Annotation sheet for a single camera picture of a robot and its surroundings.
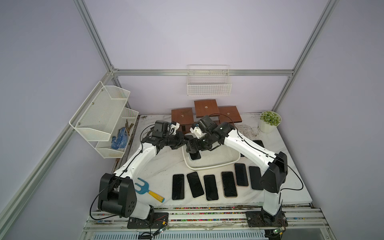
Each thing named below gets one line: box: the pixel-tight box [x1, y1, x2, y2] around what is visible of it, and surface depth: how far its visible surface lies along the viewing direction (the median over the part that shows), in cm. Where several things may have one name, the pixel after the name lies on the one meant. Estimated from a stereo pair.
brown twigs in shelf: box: [125, 119, 134, 136], surface depth 97 cm
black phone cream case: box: [186, 171, 205, 199], surface depth 88 cm
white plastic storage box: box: [181, 144, 241, 169], surface depth 97 cm
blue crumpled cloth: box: [111, 127, 128, 150], surface depth 89 cm
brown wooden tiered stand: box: [171, 99, 243, 134], surface depth 100 cm
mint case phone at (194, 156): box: [188, 150, 202, 161], surface depth 76 cm
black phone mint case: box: [172, 173, 185, 201], surface depth 88 cm
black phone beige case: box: [203, 174, 220, 202], surface depth 85 cm
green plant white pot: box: [258, 110, 282, 133], surface depth 101 cm
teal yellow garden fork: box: [134, 177, 165, 203], surface depth 84 cm
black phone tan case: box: [220, 171, 238, 199], surface depth 86 cm
